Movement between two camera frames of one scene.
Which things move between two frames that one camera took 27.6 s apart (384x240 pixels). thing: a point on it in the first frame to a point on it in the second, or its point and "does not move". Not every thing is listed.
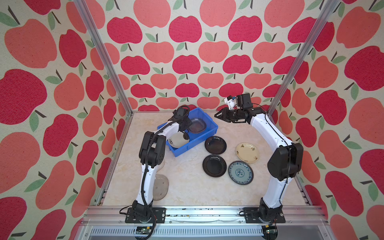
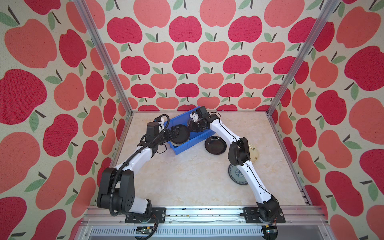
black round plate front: (214, 165) to (183, 135)
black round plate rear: (215, 145) does not move
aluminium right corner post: (324, 15) does not move
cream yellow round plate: (247, 152) does not move
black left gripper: (188, 123) to (169, 137)
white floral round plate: (178, 140) does not move
